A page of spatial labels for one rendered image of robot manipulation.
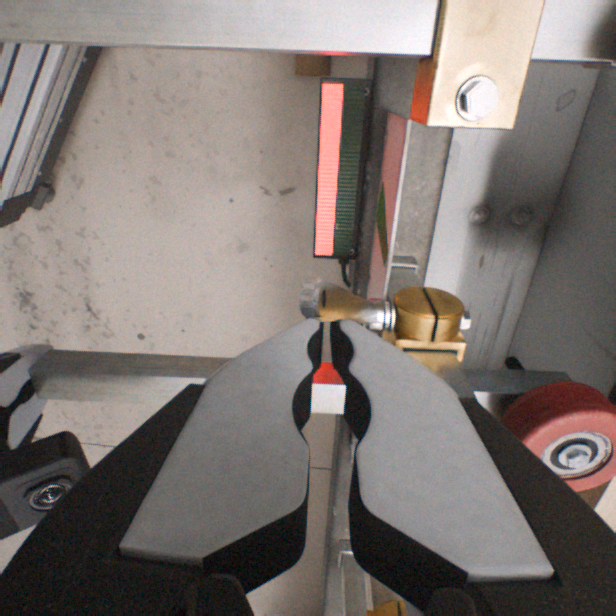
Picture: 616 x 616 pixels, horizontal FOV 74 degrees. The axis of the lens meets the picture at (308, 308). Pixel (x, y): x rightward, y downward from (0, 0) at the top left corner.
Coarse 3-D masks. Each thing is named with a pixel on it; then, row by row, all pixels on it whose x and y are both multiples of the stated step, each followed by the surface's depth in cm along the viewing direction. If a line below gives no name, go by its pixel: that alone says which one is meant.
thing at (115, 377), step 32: (64, 352) 34; (96, 352) 34; (64, 384) 33; (96, 384) 32; (128, 384) 32; (160, 384) 32; (320, 384) 32; (480, 384) 32; (512, 384) 32; (544, 384) 32
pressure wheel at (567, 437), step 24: (552, 384) 29; (576, 384) 29; (528, 408) 29; (552, 408) 27; (576, 408) 27; (600, 408) 27; (528, 432) 28; (552, 432) 27; (576, 432) 27; (600, 432) 27; (552, 456) 29; (576, 456) 28; (600, 456) 28; (576, 480) 29; (600, 480) 29
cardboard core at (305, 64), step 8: (296, 56) 90; (304, 56) 88; (312, 56) 88; (320, 56) 88; (328, 56) 89; (296, 64) 91; (304, 64) 89; (312, 64) 88; (320, 64) 89; (328, 64) 90; (296, 72) 91; (304, 72) 90; (312, 72) 89; (320, 72) 90; (328, 72) 91
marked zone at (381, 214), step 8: (384, 200) 36; (384, 208) 36; (376, 216) 40; (384, 216) 35; (384, 224) 35; (384, 232) 35; (384, 240) 35; (384, 248) 35; (384, 256) 35; (384, 264) 34
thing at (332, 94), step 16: (336, 96) 36; (336, 112) 37; (336, 128) 37; (320, 144) 38; (336, 144) 38; (320, 160) 39; (336, 160) 39; (320, 176) 40; (336, 176) 39; (320, 192) 40; (320, 208) 41; (320, 224) 42; (320, 240) 43
